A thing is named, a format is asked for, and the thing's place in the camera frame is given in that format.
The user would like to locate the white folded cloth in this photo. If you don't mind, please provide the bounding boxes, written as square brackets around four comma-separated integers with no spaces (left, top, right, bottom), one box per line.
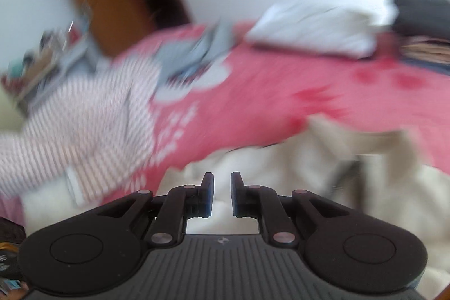
[245,2,379,59]

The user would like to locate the navy folded garment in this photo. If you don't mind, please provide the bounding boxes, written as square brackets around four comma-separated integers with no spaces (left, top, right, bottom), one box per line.
[404,57,450,73]

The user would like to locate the cluttered shelf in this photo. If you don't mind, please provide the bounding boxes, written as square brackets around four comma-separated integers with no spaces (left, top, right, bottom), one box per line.
[0,4,96,112]

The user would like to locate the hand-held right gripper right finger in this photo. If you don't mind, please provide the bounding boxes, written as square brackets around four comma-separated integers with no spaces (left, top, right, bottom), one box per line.
[230,172,352,248]

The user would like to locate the dark grey folded garment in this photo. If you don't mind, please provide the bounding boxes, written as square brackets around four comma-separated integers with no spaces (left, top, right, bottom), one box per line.
[386,0,450,41]

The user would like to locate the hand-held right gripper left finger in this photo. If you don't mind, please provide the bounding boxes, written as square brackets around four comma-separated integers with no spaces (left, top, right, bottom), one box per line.
[96,172,214,247]

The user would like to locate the brown patterned folded garment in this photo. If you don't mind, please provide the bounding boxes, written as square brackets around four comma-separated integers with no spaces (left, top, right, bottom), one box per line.
[401,39,450,59]

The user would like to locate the pink floral blanket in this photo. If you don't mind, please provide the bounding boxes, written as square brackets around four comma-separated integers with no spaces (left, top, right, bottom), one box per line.
[0,22,450,227]

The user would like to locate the cream striped knit sweater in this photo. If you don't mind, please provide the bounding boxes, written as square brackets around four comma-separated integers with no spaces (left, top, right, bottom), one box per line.
[0,57,160,216]

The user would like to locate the beige pants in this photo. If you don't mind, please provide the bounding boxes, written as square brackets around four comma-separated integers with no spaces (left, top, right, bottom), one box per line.
[158,115,450,300]

